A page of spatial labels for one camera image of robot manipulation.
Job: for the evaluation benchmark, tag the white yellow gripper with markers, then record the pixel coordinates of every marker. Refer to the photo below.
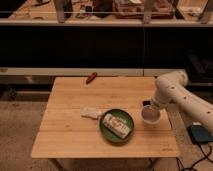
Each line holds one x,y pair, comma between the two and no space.
150,111

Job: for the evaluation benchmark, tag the white ceramic cup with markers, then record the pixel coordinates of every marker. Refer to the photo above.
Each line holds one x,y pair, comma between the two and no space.
150,119

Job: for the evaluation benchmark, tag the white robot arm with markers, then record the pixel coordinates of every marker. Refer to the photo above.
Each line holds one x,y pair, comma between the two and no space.
171,87

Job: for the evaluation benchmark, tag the black phone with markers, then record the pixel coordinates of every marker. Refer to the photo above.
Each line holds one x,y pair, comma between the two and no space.
146,102

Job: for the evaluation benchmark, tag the green round plate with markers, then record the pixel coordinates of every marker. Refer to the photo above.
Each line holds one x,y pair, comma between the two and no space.
125,118

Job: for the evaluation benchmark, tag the black box on floor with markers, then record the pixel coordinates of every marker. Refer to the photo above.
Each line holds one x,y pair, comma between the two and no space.
199,134

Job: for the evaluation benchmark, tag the crumpled white cloth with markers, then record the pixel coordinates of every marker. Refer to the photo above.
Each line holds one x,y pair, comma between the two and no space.
92,113

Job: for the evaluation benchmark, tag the red brown small tool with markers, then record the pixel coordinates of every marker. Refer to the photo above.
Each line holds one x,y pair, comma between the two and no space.
91,77

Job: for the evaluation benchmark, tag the wooden table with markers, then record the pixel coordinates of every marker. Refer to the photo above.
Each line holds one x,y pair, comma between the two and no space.
64,133

